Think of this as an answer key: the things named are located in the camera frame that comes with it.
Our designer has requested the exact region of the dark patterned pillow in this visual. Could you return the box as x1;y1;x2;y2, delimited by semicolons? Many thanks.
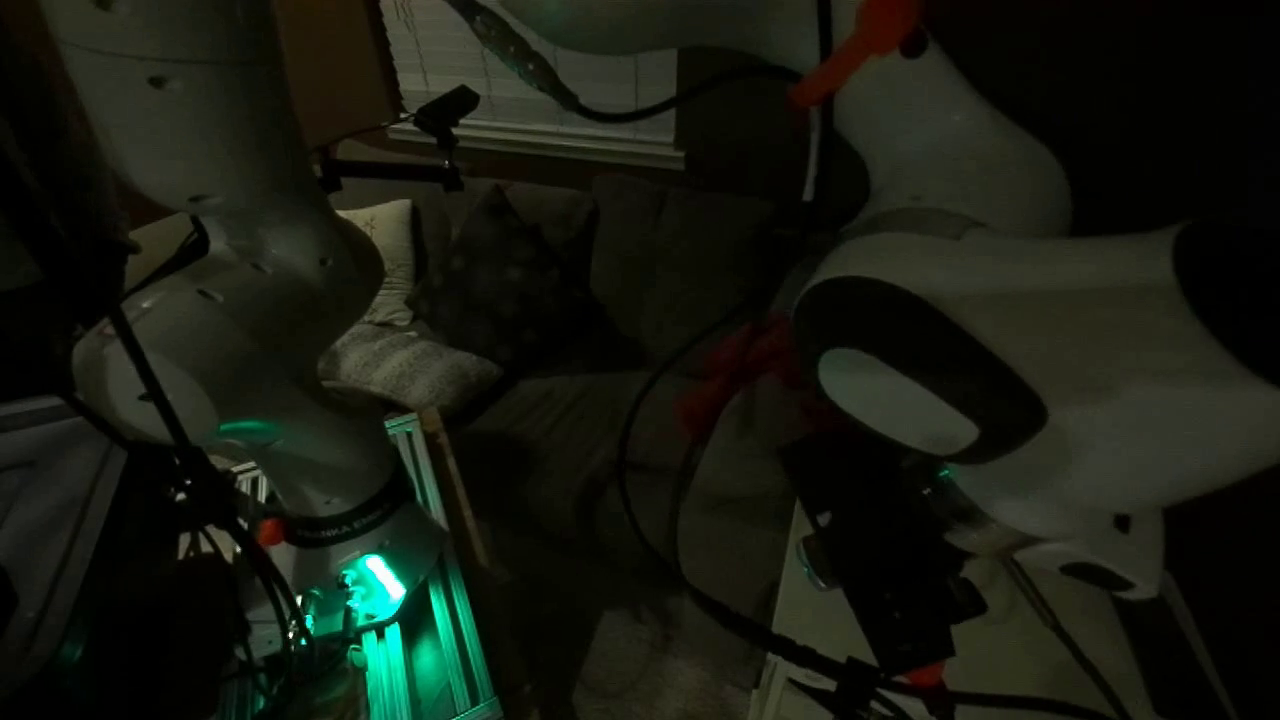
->
414;187;596;369

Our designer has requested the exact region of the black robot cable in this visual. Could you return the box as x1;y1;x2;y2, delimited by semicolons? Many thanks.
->
612;76;1125;720

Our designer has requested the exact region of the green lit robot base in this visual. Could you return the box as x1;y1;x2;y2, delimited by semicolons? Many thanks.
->
210;407;498;720

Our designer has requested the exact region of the light throw pillow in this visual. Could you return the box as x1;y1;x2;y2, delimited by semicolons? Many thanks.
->
316;198;498;411

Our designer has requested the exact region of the camera on stand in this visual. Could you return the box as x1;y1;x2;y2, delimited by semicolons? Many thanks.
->
316;82;480;193

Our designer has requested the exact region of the white lattice side table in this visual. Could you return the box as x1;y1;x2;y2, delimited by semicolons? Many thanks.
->
748;504;1238;720

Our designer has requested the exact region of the grey sofa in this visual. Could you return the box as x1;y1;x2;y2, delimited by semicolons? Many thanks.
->
333;172;831;644

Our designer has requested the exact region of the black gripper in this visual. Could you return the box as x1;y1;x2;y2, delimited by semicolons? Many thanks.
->
779;432;983;674

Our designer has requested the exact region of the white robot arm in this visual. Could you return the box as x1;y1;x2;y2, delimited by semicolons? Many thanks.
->
37;0;1280;601

